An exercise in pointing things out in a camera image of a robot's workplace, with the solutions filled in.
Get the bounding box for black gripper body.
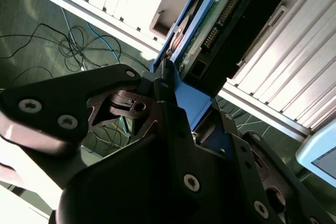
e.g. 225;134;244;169
54;134;254;224

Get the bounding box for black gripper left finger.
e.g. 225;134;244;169
0;58;208;206

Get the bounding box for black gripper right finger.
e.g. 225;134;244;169
212;99;333;224

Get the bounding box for hard disk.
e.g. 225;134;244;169
153;0;307;162

